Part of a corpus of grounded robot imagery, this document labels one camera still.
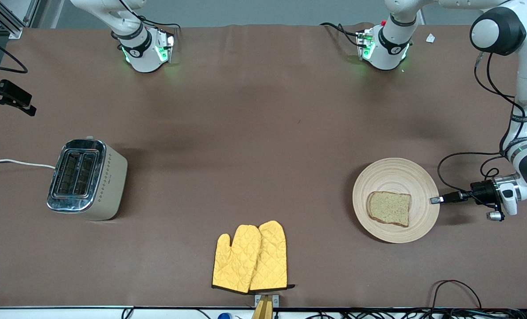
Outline black base cable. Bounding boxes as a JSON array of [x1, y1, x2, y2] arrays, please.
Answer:
[[320, 22, 362, 47], [133, 13, 182, 32]]

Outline round wooden plate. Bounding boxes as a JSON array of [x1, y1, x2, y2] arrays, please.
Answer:
[[352, 158, 440, 244]]

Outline black looped floor cable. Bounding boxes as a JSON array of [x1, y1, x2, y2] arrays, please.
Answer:
[[430, 280, 483, 311]]

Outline chrome and beige toaster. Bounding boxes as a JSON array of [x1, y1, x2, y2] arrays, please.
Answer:
[[46, 136, 128, 221]]

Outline white toaster power cord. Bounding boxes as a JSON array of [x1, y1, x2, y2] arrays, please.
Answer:
[[0, 159, 57, 170]]

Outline black left base cable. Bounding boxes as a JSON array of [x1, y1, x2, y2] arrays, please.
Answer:
[[320, 22, 362, 47]]

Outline small metal bracket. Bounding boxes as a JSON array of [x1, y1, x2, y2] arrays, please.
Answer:
[[254, 293, 279, 307]]

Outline black right base cable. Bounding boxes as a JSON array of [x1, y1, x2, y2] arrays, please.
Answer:
[[133, 13, 182, 32]]

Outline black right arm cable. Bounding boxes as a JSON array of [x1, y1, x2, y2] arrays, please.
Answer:
[[0, 33, 28, 74]]

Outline brown bread slice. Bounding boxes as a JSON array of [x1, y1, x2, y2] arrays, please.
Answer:
[[367, 191, 412, 228]]

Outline aluminium frame extrusion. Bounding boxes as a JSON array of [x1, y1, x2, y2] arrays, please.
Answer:
[[0, 0, 40, 39]]

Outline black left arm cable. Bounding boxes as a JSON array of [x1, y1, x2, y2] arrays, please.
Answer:
[[438, 52, 527, 206]]

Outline yellow quilted oven mitt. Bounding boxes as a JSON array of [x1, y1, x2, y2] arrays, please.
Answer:
[[212, 225, 263, 294], [249, 220, 296, 293]]

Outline black cable bundle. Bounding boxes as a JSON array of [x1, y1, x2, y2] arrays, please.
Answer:
[[272, 308, 527, 319]]

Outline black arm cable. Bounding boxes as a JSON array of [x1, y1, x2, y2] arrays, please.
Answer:
[[0, 33, 28, 74], [438, 52, 527, 206]]

